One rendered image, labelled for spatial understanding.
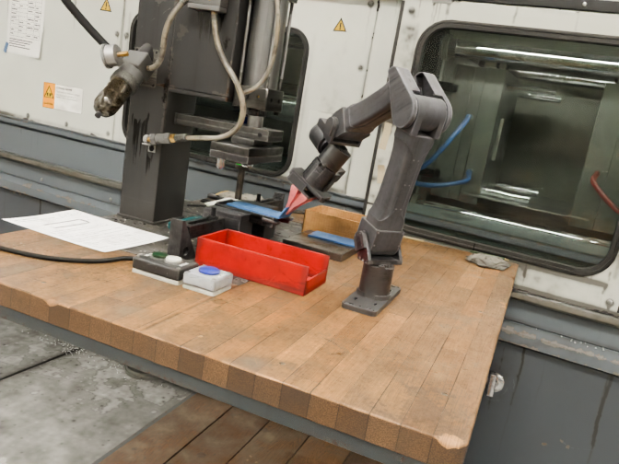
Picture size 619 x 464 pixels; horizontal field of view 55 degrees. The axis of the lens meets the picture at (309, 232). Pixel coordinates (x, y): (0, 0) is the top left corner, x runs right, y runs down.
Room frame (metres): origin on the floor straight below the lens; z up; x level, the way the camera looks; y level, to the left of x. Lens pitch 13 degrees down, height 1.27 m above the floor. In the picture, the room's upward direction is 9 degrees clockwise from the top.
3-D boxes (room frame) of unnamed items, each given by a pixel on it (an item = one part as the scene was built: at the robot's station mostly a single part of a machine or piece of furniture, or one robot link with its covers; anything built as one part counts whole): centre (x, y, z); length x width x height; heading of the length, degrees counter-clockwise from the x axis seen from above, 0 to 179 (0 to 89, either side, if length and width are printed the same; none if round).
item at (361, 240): (1.15, -0.14, 1.00); 0.09 x 0.06 x 0.06; 119
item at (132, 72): (1.41, 0.48, 1.25); 0.19 x 0.07 x 0.19; 160
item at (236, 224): (1.43, 0.17, 0.94); 0.20 x 0.10 x 0.07; 160
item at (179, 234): (1.20, 0.26, 0.95); 0.06 x 0.03 x 0.09; 160
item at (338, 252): (1.49, -0.04, 0.91); 0.17 x 0.16 x 0.02; 160
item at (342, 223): (1.63, -0.12, 0.93); 0.25 x 0.13 x 0.08; 70
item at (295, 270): (1.18, 0.09, 0.93); 0.25 x 0.12 x 0.06; 70
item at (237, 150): (1.44, 0.24, 1.22); 0.26 x 0.18 x 0.30; 70
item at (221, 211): (1.43, 0.17, 0.98); 0.20 x 0.10 x 0.01; 160
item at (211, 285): (1.04, 0.17, 0.90); 0.07 x 0.07 x 0.06; 70
